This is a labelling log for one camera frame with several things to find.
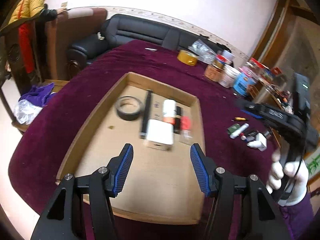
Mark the white charger adapter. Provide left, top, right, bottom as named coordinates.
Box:
left=247, top=133, right=267, bottom=152

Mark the black white marker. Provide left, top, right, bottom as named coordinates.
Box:
left=240, top=131, right=259, bottom=142

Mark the white tube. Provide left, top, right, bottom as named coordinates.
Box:
left=229, top=123, right=249, bottom=139

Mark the green small case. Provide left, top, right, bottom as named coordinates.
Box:
left=227, top=124, right=240, bottom=134

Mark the black tape roll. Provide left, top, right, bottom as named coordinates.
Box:
left=114, top=96, right=144, bottom=121

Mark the long black pen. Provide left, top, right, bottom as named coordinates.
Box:
left=139, top=89, right=153, bottom=139

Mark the white orange-cap bottle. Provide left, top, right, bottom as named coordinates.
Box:
left=162, top=99, right=176, bottom=125

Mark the black gold-band lipstick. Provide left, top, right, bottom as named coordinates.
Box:
left=174, top=106, right=182, bottom=134

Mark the white gloved right hand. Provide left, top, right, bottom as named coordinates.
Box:
left=265, top=147, right=309, bottom=208

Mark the maroon tablecloth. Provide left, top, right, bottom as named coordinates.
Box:
left=9, top=41, right=276, bottom=213

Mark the blue label plastic bottle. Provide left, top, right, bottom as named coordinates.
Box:
left=233, top=73, right=257, bottom=96

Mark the red lid clear jar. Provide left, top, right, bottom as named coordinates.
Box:
left=248, top=57, right=265, bottom=76

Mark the white plastic jar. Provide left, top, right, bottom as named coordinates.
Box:
left=219, top=64, right=240, bottom=88

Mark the orange label glass jar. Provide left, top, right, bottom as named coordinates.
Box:
left=204, top=64, right=224, bottom=82

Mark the red blue lid jar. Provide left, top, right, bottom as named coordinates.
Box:
left=214, top=55, right=232, bottom=69

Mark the clear plastic bag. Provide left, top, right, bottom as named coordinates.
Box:
left=188, top=39, right=216, bottom=64

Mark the purple cloth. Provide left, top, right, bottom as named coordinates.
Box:
left=19, top=82, right=55, bottom=107

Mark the yellow tape roll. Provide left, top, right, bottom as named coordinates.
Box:
left=177, top=50, right=198, bottom=66

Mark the cardboard box tray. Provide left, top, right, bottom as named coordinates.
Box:
left=56, top=72, right=205, bottom=225

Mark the brown pink armchair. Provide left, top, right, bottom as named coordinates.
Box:
left=45, top=7, right=107, bottom=80

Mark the black leather sofa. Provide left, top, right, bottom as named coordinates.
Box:
left=66, top=14, right=231, bottom=78

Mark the person in yellow jacket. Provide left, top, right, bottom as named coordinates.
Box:
left=9, top=0, right=66, bottom=82

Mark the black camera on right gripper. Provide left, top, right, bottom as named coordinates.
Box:
left=292, top=72, right=311, bottom=122

